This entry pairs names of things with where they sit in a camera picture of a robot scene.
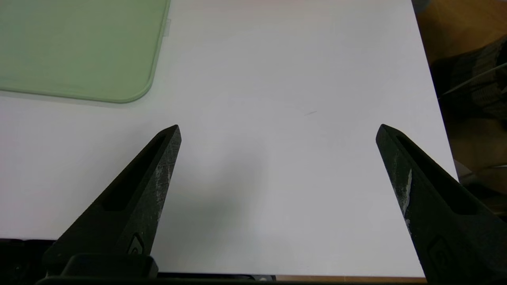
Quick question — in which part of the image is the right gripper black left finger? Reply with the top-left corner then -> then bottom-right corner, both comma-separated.
43,125 -> 182,274

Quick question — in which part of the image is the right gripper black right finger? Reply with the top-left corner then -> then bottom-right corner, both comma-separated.
376,124 -> 507,285

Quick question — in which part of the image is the black robot chassis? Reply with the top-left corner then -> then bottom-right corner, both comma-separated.
0,239 -> 276,285

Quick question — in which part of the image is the dark woven chair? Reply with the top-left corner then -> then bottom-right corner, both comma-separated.
432,34 -> 507,119

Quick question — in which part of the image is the light green plastic tray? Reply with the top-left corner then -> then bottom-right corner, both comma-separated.
0,0 -> 172,104

